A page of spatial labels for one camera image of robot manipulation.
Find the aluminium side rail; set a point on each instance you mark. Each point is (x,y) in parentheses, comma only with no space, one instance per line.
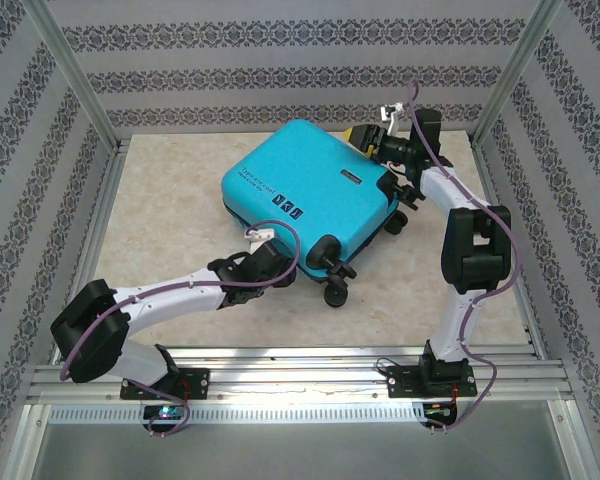
(105,200)
(487,170)

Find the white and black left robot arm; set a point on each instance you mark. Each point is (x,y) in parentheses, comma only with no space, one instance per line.
(170,295)

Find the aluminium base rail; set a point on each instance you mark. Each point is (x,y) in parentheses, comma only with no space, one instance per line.
(300,372)

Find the aluminium frame post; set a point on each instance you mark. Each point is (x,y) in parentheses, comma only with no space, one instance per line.
(572,440)
(515,65)
(25,445)
(70,65)

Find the controller board with LED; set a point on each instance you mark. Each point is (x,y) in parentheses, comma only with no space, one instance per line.
(437,409)
(165,412)

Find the turquoise hard-shell suitcase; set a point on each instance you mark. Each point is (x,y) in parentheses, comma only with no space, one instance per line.
(305,185)

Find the grey metal shelf panel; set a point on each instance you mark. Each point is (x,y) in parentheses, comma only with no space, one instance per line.
(300,455)

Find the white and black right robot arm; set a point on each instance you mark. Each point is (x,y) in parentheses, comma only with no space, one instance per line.
(475,250)

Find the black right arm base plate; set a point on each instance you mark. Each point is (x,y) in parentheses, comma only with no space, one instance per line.
(405,382)

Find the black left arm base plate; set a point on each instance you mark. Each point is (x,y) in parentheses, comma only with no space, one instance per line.
(200,385)

